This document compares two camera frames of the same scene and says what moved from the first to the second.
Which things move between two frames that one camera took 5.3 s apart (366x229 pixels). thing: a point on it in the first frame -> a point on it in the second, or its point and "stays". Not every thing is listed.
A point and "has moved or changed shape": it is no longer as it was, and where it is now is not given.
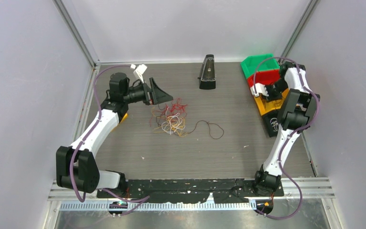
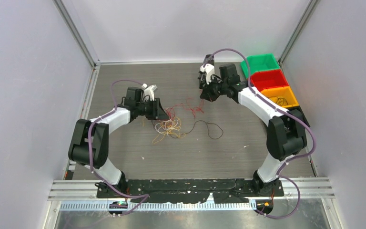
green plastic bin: x=249 y=64 stays
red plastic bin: x=265 y=77 stays
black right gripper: x=271 y=97 -> x=207 y=94
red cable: x=177 y=107 has moved or changed shape
